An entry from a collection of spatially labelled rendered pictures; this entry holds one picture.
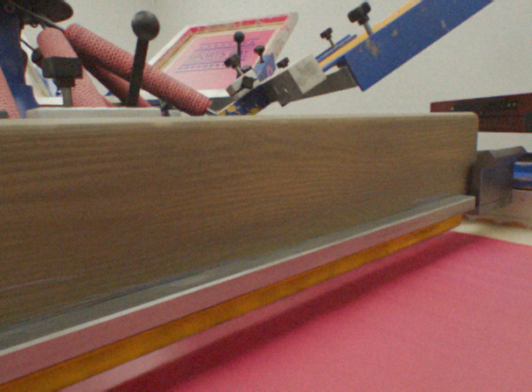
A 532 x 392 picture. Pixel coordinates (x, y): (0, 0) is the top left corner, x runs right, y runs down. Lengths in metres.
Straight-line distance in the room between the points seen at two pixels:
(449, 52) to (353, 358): 2.27
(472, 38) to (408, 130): 2.10
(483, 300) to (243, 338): 0.14
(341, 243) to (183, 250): 0.09
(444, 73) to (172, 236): 2.29
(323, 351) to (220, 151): 0.10
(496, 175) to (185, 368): 0.30
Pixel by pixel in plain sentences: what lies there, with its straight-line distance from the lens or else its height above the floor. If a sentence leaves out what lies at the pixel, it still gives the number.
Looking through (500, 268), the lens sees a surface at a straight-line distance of 0.32.
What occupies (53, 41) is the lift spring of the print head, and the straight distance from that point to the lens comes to 0.83.
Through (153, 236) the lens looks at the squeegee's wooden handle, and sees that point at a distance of 0.16.
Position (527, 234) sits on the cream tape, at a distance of 0.42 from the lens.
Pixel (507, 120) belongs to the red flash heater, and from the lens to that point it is 1.14.
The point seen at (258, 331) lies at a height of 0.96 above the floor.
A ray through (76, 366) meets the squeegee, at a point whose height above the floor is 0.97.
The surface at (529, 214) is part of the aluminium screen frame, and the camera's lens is 0.43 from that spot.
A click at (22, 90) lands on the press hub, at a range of 0.98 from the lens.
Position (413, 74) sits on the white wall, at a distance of 2.49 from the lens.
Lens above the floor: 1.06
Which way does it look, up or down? 10 degrees down
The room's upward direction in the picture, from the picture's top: 2 degrees counter-clockwise
